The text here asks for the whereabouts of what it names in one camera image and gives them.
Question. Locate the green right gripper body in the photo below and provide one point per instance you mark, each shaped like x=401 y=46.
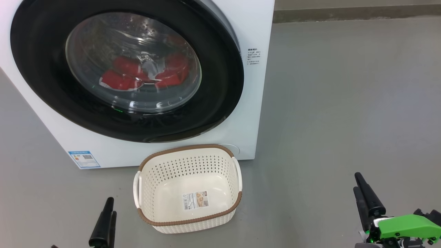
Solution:
x=403 y=225

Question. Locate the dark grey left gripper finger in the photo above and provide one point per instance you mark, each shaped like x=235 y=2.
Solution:
x=113 y=230
x=101 y=230

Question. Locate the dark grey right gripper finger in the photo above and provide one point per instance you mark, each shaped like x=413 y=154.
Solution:
x=361 y=210
x=370 y=199

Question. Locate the red and white garment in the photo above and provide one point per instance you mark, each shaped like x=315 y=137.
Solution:
x=120 y=77

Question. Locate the grey washing machine door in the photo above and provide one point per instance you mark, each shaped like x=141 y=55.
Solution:
x=220 y=86

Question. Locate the cream perforated basket brown rim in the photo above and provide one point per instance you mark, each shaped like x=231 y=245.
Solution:
x=162 y=179

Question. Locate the printed product label sticker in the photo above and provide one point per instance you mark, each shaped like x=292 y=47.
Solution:
x=195 y=200

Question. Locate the white front-load washing machine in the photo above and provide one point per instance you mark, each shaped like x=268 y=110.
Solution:
x=255 y=113

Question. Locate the blue energy label sticker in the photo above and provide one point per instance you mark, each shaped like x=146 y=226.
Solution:
x=83 y=159

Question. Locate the grey raised floor kerb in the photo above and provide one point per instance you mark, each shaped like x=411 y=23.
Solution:
x=344 y=13

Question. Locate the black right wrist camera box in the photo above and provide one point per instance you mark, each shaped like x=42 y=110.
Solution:
x=432 y=216

